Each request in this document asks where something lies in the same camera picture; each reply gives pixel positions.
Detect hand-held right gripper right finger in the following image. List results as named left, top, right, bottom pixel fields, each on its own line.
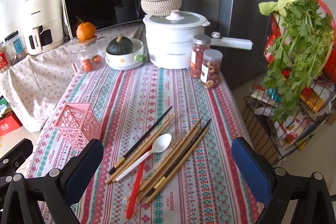
left=231, top=137, right=336, bottom=224

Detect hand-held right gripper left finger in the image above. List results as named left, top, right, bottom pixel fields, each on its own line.
left=4, top=139, right=105, bottom=224

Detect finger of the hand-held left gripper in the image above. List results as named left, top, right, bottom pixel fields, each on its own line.
left=0, top=138, right=34, bottom=177

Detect pink perforated utensil holder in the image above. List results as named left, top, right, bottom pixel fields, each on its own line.
left=52, top=102, right=102, bottom=144

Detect bunch of wooden chopsticks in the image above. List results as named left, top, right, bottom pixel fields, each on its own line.
left=105, top=112, right=210, bottom=205

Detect black chopstick with gold band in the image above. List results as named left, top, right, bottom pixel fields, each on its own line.
left=146, top=119, right=212, bottom=194
left=109, top=106, right=173, bottom=174

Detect red box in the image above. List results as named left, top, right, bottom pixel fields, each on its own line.
left=0, top=111, right=23, bottom=136

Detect green package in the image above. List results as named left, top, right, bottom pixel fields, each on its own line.
left=0, top=95, right=11, bottom=117

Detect red chopsticks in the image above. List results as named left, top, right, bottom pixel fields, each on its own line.
left=126, top=145, right=154, bottom=219

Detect small-flower print cloth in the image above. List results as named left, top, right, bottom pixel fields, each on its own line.
left=0, top=23, right=143, bottom=134

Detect white plastic spoon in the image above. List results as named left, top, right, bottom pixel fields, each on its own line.
left=115, top=133, right=172, bottom=182

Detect yellow packet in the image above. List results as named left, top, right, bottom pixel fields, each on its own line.
left=299, top=86, right=331, bottom=111

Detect clear jar with red label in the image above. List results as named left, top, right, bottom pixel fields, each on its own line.
left=0, top=40, right=12, bottom=73

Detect striped patterned tablecloth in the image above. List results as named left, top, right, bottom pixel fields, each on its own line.
left=26, top=63, right=264, bottom=224

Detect clear jar with blue label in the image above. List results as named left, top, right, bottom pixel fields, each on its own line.
left=4, top=30, right=27, bottom=62

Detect jar of dried fruit rings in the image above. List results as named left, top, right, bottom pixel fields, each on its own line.
left=200, top=49, right=223, bottom=89

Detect glass jar with wooden lid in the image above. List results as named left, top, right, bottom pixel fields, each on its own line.
left=77, top=36, right=104, bottom=72

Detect jar of red dried fruit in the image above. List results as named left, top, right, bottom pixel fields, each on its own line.
left=191, top=34, right=212, bottom=79

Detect red plastic bag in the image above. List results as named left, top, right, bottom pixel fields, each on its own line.
left=264, top=0, right=336, bottom=83

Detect dark green squash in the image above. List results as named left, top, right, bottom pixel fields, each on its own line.
left=106, top=35, right=135, bottom=56

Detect white air fryer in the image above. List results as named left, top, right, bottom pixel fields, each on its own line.
left=20, top=0, right=66, bottom=56

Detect orange tangerine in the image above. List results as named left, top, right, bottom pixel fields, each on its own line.
left=76, top=17, right=97, bottom=41

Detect bunch of green celery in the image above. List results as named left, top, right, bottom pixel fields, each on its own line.
left=262, top=0, right=335, bottom=123

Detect white electric cooking pot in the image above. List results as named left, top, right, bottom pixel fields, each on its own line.
left=142, top=10, right=254, bottom=69

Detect grey refrigerator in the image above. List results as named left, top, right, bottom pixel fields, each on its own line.
left=160, top=0, right=319, bottom=90

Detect silver microwave oven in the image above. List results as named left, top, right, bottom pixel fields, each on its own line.
left=62, top=0, right=162, bottom=39

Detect black wire rack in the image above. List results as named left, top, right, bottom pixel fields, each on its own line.
left=243, top=64, right=336, bottom=161

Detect white ceramic dish green handle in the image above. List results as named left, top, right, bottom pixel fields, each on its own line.
left=105, top=39, right=147, bottom=71

